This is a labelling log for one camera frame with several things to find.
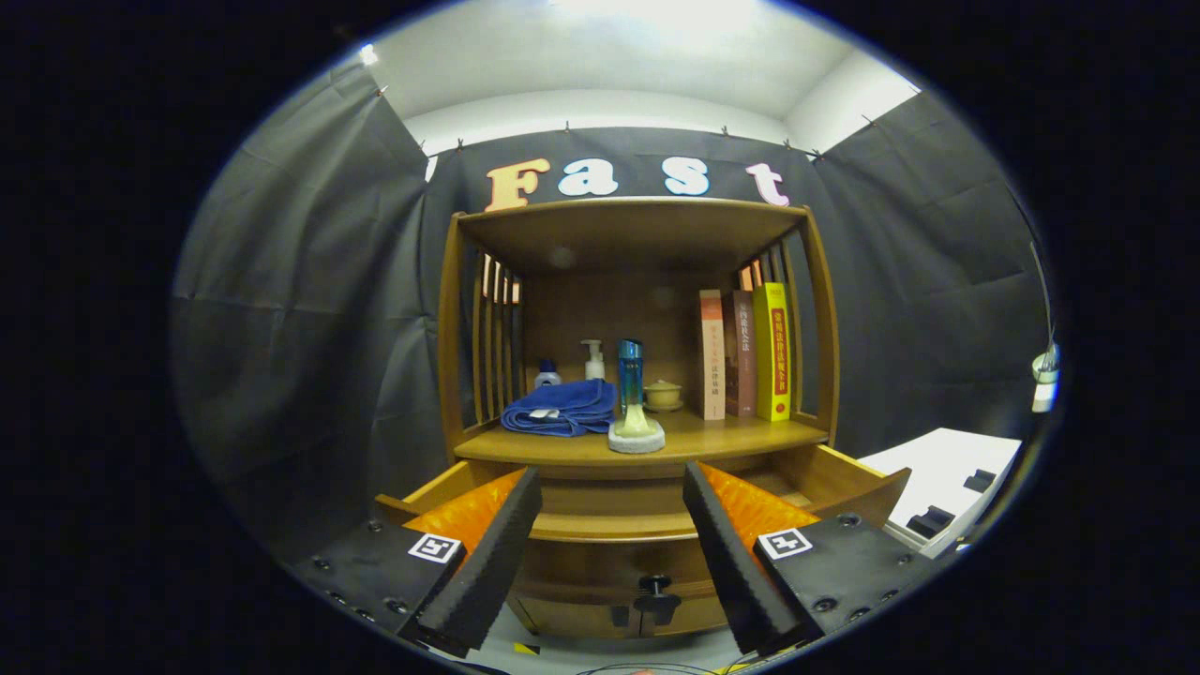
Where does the wooden countertop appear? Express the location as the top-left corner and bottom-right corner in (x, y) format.
(455, 410), (831, 467)

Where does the wooden cabinet door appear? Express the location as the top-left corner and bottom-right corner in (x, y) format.
(647, 591), (732, 638)
(511, 595), (648, 643)

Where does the brown book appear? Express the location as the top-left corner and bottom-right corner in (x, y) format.
(722, 290), (758, 418)

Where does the blue glass bottle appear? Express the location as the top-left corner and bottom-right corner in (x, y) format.
(616, 338), (645, 418)

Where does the beige book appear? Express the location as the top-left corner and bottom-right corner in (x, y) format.
(697, 289), (728, 422)

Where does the folded blue towel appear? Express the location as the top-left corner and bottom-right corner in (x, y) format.
(500, 378), (618, 439)

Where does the yellow book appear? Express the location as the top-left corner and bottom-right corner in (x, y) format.
(753, 282), (793, 423)

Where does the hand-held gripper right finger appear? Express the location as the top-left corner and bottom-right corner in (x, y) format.
(682, 461), (948, 657)

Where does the white table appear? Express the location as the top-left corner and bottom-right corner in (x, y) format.
(858, 427), (1023, 561)

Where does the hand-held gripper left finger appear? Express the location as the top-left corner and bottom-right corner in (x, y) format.
(286, 466), (545, 659)

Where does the wooden drawer with black knob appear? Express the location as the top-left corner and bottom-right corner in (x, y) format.
(373, 442), (912, 627)

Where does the wooden cabinet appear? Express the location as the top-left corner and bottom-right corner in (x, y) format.
(436, 195), (840, 643)

